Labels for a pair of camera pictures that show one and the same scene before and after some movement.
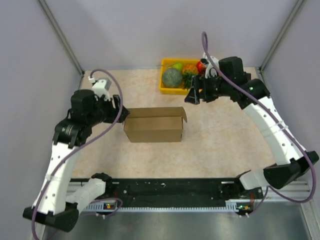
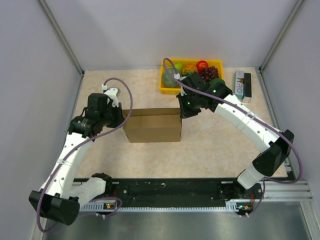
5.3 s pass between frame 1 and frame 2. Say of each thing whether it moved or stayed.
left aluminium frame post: stayed
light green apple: stayed
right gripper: moved
